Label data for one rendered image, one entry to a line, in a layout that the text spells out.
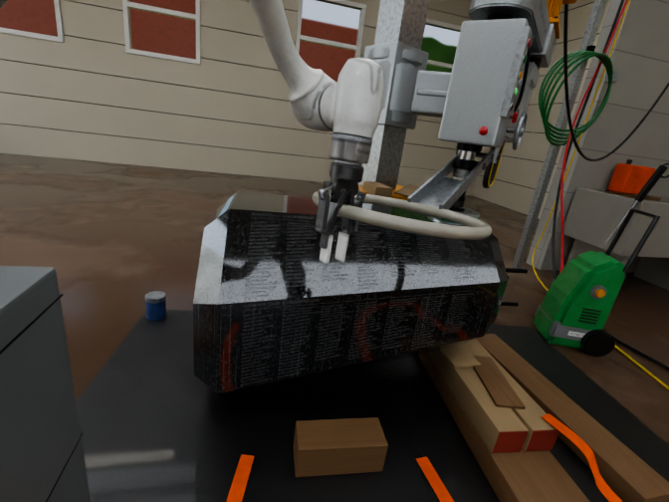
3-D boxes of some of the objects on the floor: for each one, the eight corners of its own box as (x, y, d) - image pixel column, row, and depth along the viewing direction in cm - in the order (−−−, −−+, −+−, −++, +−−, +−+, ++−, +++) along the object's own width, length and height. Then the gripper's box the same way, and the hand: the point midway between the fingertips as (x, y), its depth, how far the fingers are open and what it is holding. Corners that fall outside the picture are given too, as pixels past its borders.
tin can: (170, 314, 195) (169, 293, 191) (157, 323, 186) (156, 301, 182) (155, 310, 197) (154, 289, 193) (141, 318, 188) (139, 296, 184)
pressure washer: (579, 329, 242) (629, 206, 214) (609, 360, 209) (673, 219, 181) (527, 320, 245) (568, 198, 217) (549, 349, 213) (601, 209, 184)
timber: (295, 478, 114) (298, 450, 110) (293, 446, 125) (296, 419, 121) (382, 471, 120) (388, 445, 116) (372, 441, 131) (378, 416, 127)
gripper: (330, 160, 71) (314, 270, 77) (384, 168, 83) (366, 262, 89) (308, 156, 76) (294, 259, 82) (362, 164, 88) (346, 253, 94)
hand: (334, 248), depth 85 cm, fingers closed on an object, 4 cm apart
